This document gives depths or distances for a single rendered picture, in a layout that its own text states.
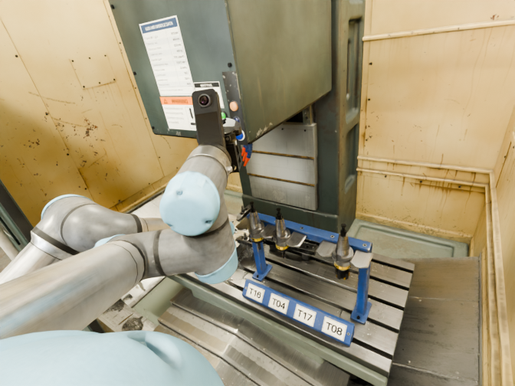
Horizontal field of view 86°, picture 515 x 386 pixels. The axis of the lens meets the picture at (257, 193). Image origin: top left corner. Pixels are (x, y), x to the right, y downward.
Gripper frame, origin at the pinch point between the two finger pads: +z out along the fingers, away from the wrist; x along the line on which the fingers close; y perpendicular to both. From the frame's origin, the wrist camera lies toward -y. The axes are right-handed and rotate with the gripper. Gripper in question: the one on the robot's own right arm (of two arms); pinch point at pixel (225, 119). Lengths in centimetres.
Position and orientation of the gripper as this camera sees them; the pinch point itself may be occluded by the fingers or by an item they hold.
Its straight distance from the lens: 67.0
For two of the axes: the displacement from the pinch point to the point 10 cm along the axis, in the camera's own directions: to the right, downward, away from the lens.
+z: 0.6, -5.1, 8.6
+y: 1.4, 8.5, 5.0
